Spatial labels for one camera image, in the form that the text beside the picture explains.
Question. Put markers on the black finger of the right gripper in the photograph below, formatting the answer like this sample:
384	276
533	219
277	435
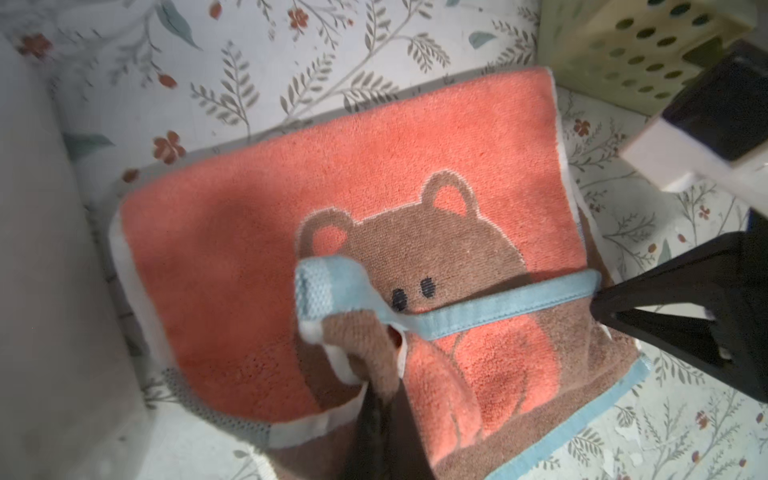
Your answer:
707	307

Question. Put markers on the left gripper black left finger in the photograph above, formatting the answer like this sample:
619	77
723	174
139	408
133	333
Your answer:
368	457

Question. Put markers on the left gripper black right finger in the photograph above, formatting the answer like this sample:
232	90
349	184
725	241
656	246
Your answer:
407	458

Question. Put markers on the pink towel with teal border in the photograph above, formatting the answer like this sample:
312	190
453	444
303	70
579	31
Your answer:
436	242

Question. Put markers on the green plastic towel basket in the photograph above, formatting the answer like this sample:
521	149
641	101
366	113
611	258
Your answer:
638	54

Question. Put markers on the white plastic laundry basket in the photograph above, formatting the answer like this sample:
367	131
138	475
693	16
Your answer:
71	406

